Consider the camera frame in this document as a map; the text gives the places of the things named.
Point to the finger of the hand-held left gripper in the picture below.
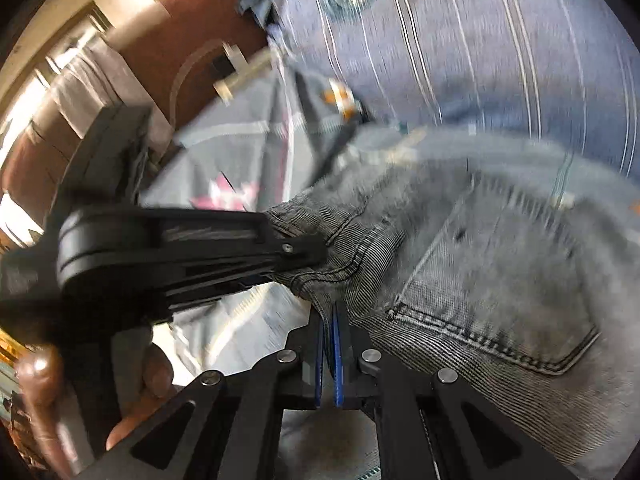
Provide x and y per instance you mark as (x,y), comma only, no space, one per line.
(220,288)
(296,253)

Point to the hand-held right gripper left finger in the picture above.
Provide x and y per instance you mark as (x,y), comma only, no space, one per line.
(318,366)

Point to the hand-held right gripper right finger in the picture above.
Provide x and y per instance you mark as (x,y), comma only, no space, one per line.
(339,366)

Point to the grey-blue denim pants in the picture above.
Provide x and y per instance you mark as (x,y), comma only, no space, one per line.
(500,270)

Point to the person's left hand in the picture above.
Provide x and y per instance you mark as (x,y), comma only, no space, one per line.
(155,375)

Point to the grey floral printed sheet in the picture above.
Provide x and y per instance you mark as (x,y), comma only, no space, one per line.
(240,150)

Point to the grey hanging cloth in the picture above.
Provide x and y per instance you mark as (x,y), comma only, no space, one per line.
(100,80)

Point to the pale metal fitting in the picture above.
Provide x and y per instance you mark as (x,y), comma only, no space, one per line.
(240,72)

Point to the brown wooden headboard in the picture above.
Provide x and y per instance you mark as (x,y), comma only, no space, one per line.
(200,25)

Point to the blue striped cloth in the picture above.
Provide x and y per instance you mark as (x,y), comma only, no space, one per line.
(450,50)

